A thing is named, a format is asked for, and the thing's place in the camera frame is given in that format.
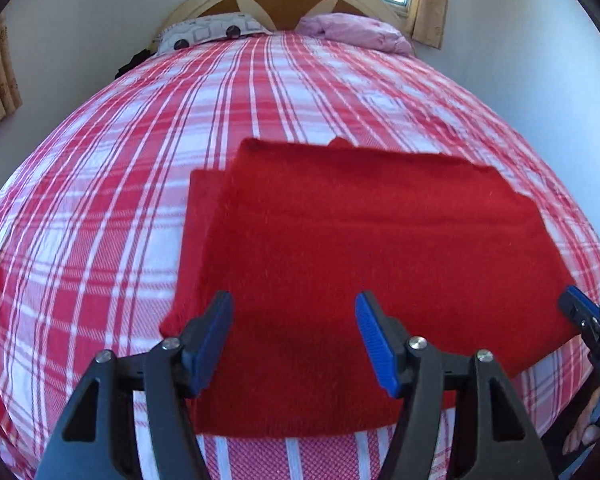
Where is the grey patterned pillow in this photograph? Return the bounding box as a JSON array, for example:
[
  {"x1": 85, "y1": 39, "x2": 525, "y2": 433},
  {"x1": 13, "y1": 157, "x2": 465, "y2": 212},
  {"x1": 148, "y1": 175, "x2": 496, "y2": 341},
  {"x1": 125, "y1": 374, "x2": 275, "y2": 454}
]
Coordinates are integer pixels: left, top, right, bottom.
[{"x1": 155, "y1": 12, "x2": 275, "y2": 56}]

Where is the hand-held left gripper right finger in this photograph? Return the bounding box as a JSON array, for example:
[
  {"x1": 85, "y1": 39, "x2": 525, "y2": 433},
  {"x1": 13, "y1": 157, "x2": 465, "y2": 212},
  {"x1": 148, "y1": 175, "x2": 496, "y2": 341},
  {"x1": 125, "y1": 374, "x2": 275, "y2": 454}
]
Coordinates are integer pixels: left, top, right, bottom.
[{"x1": 355, "y1": 290, "x2": 543, "y2": 480}]

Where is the yellow window curtain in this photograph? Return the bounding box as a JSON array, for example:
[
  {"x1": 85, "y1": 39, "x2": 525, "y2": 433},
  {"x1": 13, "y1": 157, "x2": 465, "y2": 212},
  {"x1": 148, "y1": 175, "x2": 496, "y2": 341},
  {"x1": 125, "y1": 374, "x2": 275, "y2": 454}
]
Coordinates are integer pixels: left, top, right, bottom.
[{"x1": 404, "y1": 0, "x2": 452, "y2": 51}]

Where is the pink pillow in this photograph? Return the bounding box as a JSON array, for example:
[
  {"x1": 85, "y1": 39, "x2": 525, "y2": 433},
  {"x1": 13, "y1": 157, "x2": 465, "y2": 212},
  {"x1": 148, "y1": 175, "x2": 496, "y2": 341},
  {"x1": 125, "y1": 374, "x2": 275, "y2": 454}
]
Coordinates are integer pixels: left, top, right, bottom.
[{"x1": 297, "y1": 14, "x2": 415, "y2": 57}]

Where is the dark object beside bed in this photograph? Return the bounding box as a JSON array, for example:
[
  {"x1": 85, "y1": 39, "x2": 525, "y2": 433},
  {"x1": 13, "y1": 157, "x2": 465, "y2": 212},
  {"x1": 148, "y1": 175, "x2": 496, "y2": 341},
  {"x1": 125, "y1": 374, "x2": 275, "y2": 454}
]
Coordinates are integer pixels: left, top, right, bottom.
[{"x1": 114, "y1": 49, "x2": 153, "y2": 80}]

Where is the red knitted sweater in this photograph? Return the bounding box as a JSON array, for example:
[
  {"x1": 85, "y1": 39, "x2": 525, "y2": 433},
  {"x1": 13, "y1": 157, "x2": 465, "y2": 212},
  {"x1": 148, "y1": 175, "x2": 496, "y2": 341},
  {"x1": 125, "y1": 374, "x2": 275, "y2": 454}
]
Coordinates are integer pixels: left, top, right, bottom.
[{"x1": 159, "y1": 136, "x2": 583, "y2": 438}]

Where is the cream wooden headboard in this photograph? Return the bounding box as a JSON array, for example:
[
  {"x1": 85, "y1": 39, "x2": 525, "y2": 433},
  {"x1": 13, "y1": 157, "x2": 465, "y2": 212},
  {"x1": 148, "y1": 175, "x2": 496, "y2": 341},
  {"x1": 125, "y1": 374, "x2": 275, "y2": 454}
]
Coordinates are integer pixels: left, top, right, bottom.
[{"x1": 152, "y1": 0, "x2": 418, "y2": 58}]

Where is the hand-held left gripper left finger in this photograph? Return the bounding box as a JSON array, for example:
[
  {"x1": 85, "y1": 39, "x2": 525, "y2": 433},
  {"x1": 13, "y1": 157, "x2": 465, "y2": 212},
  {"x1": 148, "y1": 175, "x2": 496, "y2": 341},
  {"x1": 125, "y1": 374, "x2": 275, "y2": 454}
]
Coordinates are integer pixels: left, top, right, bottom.
[{"x1": 34, "y1": 290, "x2": 235, "y2": 480}]

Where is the bed with red plaid sheet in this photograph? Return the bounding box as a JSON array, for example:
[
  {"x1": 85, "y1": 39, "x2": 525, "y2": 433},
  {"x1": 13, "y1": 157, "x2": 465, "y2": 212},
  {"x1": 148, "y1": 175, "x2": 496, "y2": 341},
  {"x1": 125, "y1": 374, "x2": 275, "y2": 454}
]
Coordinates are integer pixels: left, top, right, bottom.
[{"x1": 0, "y1": 30, "x2": 600, "y2": 480}]

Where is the person's right hand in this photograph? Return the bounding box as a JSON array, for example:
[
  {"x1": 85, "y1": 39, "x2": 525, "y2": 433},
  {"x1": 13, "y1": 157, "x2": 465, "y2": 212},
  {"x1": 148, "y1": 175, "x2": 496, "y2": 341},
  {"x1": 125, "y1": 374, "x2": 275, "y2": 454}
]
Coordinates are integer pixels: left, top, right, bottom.
[{"x1": 562, "y1": 392, "x2": 600, "y2": 456}]

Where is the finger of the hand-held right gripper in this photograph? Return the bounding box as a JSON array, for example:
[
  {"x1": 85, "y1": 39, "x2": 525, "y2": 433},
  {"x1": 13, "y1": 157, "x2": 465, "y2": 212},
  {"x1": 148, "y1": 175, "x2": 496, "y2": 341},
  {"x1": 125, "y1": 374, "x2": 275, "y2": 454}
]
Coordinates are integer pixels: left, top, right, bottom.
[{"x1": 557, "y1": 285, "x2": 600, "y2": 341}]

